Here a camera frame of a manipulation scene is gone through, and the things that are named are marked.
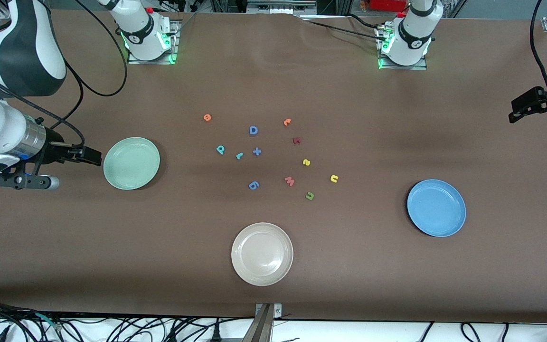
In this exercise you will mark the mint green plate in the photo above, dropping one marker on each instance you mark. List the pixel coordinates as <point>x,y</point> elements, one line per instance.
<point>131,163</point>

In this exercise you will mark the black power plug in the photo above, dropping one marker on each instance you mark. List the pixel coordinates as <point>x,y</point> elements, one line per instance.
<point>216,335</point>

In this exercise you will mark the green foam letter U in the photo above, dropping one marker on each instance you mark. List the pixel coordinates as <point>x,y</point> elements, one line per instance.
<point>309,198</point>

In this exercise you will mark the salmon red foam letter W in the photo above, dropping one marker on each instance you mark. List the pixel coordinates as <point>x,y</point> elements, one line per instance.
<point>289,182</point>

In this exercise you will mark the small metal bracket plate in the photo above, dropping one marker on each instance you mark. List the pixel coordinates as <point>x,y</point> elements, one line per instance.
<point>277,311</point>

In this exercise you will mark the grey metal box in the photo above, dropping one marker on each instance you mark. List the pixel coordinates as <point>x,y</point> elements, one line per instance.
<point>278,5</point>

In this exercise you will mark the brown table cover mat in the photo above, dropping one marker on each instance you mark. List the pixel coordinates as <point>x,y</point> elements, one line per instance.
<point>64,247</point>

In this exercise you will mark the aluminium profile post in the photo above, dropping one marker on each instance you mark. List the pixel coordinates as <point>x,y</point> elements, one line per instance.
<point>259,327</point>

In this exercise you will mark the beige plate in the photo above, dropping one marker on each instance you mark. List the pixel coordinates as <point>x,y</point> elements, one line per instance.
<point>262,254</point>

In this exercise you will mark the blue foam letter D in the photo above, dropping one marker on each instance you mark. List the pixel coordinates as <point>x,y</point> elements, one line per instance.
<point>250,130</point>

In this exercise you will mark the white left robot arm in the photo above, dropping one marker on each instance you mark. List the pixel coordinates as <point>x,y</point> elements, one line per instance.
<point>409,52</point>

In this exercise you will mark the metal base plate right arm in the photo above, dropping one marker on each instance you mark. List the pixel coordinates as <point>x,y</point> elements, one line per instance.
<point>150,62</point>

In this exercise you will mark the blue plastic plate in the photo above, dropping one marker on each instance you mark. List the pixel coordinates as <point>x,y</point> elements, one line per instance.
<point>436,207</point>

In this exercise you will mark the black connector plug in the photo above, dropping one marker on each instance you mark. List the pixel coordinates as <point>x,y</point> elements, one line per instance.
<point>1,334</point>

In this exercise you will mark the blue foam number 6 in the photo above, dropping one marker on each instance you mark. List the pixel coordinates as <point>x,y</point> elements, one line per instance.
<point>253,185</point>

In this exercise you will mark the metal base plate left arm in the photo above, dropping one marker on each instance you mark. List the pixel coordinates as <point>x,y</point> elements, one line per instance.
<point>401,68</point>

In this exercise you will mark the red box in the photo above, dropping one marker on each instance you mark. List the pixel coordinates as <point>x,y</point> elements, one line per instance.
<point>387,4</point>

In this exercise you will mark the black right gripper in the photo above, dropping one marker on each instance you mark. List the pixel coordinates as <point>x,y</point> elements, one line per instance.
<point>55,150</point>

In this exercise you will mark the teal foam letter P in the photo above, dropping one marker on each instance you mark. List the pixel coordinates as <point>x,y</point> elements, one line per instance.
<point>221,152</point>

